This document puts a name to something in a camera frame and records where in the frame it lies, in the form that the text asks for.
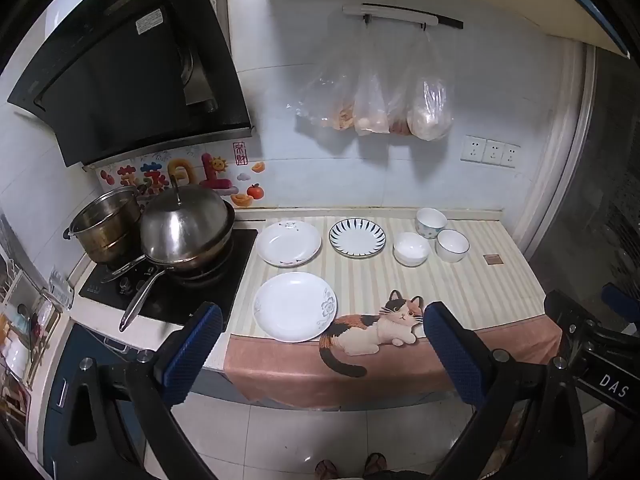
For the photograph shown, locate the colourful wall stickers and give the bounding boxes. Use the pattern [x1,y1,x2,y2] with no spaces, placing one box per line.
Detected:
[97,142,266,208]

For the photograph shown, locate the full clear plastic bag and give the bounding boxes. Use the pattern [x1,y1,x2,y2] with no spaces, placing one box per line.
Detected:
[406,30,455,142]

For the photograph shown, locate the narrow clear plastic bag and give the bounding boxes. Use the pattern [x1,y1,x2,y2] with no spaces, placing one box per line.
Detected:
[352,25,392,136]

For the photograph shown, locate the black range hood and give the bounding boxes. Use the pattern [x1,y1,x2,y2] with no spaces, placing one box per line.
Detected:
[7,0,253,168]

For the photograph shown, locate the large clear plastic bag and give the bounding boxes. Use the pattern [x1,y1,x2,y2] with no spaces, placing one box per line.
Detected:
[287,25,360,132]

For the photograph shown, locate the person's right foot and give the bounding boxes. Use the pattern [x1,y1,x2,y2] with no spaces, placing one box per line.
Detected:
[362,452,388,480]

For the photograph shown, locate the white bowl with dark rim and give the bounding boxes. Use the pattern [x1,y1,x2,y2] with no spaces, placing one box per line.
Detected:
[435,229,470,263]

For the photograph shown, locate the dark pan handle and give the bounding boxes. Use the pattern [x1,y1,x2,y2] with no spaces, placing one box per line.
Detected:
[102,255,151,283]

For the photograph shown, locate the plain white bowl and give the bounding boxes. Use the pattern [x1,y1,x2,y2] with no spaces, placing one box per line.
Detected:
[393,232,432,267]

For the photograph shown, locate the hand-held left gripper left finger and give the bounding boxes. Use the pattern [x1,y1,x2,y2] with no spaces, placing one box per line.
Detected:
[52,301,224,480]

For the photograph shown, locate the white bowl with blue pattern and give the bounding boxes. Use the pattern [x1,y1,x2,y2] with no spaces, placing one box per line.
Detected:
[415,207,448,240]

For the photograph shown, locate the white plate with small print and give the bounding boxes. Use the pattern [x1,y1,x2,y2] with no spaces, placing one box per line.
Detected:
[256,220,322,267]

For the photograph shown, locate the dark blue cabinet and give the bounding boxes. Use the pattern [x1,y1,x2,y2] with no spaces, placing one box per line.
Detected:
[42,322,251,480]

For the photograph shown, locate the steel wok with long handle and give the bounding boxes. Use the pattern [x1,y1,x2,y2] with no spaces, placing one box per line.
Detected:
[119,202,237,332]

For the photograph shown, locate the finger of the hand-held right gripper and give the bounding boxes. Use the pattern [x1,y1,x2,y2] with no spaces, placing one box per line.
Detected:
[601,282,640,317]
[543,289,608,348]

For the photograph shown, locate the blue striped plate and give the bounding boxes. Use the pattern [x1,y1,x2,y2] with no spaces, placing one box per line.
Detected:
[328,217,387,259]

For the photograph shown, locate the steel wok lid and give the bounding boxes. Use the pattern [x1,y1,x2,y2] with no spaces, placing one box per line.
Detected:
[140,172,231,264]

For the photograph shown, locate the striped cat tablecloth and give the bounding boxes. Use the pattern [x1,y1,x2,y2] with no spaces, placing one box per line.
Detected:
[223,215,563,408]

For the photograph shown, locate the black gas cooktop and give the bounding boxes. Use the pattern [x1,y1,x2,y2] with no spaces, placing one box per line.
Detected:
[79,227,259,333]

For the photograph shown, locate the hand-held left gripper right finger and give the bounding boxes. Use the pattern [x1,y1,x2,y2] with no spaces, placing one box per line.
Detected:
[422,301,589,480]

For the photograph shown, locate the white plate with grey flower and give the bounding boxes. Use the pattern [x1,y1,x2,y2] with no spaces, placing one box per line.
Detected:
[252,271,337,343]

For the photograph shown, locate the small plastic bag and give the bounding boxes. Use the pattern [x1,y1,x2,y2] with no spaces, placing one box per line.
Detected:
[387,110,412,136]

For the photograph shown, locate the steel stock pot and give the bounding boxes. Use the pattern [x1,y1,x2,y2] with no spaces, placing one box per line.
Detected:
[62,186,146,265]

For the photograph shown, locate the white door frame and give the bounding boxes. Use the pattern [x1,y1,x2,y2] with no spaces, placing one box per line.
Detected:
[515,40,601,266]

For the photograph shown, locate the clear plastic box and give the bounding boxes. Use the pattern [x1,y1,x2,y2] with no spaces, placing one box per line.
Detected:
[48,269,76,309]

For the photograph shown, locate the white storage rack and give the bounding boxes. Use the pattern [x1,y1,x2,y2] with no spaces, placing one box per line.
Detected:
[0,245,66,436]

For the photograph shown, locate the white wall hook rail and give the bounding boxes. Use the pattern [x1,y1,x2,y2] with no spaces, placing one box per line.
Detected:
[342,2,464,30]

